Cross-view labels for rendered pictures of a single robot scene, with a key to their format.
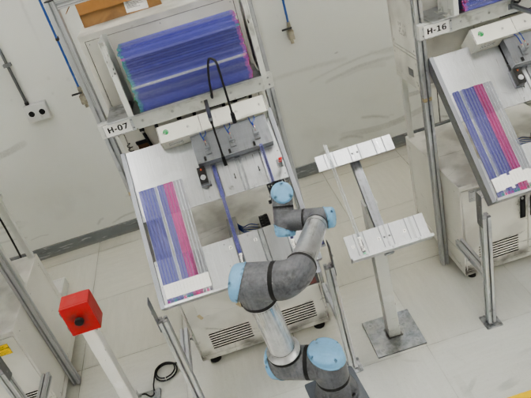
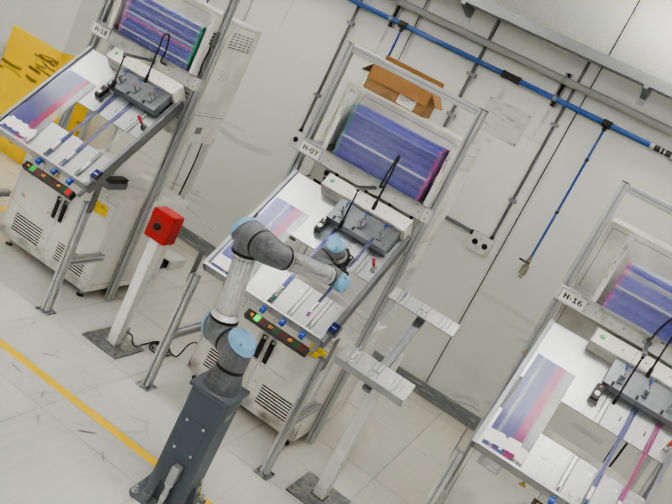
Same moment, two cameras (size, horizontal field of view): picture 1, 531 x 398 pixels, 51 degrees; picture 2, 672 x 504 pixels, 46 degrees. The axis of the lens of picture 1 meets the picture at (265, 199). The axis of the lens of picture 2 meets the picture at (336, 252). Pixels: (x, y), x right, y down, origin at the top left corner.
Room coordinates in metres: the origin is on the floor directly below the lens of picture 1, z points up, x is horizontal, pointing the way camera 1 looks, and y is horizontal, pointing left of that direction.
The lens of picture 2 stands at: (-1.26, -1.19, 1.98)
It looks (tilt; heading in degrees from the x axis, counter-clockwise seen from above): 15 degrees down; 21
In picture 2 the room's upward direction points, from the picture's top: 27 degrees clockwise
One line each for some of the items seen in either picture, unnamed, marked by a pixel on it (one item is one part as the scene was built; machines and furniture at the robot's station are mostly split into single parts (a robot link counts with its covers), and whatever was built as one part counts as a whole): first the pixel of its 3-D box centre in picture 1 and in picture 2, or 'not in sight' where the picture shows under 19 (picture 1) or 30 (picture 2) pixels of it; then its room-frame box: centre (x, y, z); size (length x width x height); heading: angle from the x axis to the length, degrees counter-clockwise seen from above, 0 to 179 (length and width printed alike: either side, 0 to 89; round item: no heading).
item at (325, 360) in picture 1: (325, 361); (237, 349); (1.32, -0.04, 0.72); 0.13 x 0.12 x 0.14; 68
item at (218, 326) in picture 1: (245, 268); (287, 350); (2.48, 0.22, 0.31); 0.70 x 0.65 x 0.62; 92
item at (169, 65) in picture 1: (186, 61); (390, 152); (2.36, 0.15, 1.52); 0.51 x 0.13 x 0.27; 92
